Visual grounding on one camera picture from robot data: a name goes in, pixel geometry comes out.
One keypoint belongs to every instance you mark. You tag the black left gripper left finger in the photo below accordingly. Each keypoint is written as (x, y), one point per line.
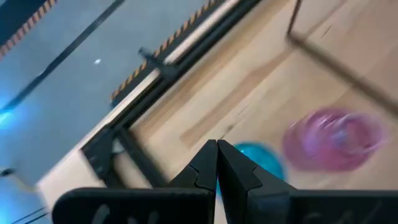
(199, 177)

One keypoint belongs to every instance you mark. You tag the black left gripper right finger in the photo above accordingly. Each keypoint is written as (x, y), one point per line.
(239, 186)

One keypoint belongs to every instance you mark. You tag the small teal glass jar vase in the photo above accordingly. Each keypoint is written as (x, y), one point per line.
(267, 160)

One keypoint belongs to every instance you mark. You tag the pink swirl-ribbed glass vase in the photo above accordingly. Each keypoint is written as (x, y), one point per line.
(334, 140)

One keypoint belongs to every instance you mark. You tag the hazard-striped black floor mat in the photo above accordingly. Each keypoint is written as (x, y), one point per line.
(134, 75)

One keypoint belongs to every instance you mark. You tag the small white floor scrap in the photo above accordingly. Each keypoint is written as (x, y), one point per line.
(97, 61)

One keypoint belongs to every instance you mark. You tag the black floor tape line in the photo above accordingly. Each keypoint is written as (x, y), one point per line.
(62, 55)

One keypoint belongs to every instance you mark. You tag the hazard-striped floor strip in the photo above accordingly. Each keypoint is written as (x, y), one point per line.
(25, 28)

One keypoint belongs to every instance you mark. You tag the small black frame clamp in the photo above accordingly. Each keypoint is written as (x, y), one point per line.
(168, 70)

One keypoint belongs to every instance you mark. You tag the wooden shelf with black frame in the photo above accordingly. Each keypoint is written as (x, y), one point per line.
(339, 69)

